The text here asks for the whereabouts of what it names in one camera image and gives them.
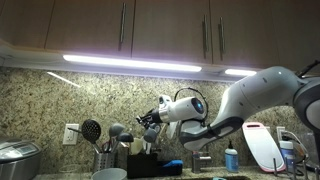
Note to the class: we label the black sink caddy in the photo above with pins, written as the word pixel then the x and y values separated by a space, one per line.
pixel 143 165

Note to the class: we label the white plastic spoon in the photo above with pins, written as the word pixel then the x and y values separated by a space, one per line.
pixel 136 146

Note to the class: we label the silver rice cooker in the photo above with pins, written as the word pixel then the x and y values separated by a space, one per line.
pixel 18 160

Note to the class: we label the grey bowl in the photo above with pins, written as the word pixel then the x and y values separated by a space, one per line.
pixel 110 174

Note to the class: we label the white LED light strip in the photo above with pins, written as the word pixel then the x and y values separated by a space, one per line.
pixel 133 63
pixel 240 72

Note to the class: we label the blue sponge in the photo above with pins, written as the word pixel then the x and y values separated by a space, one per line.
pixel 173 163

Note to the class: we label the black slotted skimmer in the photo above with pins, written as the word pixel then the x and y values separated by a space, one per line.
pixel 91 130

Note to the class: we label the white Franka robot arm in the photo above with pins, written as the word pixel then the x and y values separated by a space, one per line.
pixel 260 96

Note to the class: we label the white outlet with plug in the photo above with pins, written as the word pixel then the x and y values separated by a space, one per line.
pixel 280 132

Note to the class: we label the dark ladle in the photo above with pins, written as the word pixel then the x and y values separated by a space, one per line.
pixel 126 136

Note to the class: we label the metal dish rack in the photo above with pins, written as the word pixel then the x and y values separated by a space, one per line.
pixel 275 166

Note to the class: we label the white pink cutting board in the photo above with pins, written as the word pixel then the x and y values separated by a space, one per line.
pixel 263 146

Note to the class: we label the white bottle blue label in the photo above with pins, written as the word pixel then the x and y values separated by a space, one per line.
pixel 287 153

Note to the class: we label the stainless steel gooseneck faucet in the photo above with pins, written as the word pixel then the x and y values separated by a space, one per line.
pixel 196 163

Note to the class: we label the pink blue rubber bands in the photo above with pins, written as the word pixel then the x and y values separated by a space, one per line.
pixel 196 153

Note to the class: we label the perforated metal utensil holder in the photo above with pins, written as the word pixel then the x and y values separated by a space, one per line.
pixel 104 161

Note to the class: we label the wooden wall cabinets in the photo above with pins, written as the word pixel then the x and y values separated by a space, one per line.
pixel 83 26

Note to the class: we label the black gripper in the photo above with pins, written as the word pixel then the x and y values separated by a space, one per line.
pixel 154 116

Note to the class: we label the blue soap pump bottle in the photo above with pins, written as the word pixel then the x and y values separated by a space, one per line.
pixel 231 160

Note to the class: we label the grey ladle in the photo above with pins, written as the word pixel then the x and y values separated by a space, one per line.
pixel 116 128

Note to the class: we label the white wall outlet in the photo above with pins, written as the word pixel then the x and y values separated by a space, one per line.
pixel 71 134

